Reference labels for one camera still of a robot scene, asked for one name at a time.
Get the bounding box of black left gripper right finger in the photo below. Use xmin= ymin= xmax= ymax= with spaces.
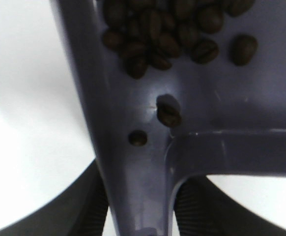
xmin=174 ymin=176 xmax=286 ymax=236

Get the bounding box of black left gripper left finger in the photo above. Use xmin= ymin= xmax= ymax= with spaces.
xmin=0 ymin=161 xmax=109 ymax=236

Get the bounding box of purple plastic dustpan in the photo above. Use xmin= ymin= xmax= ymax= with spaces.
xmin=51 ymin=0 xmax=286 ymax=236

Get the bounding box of pile of coffee beans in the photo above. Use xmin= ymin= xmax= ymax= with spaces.
xmin=102 ymin=0 xmax=259 ymax=146

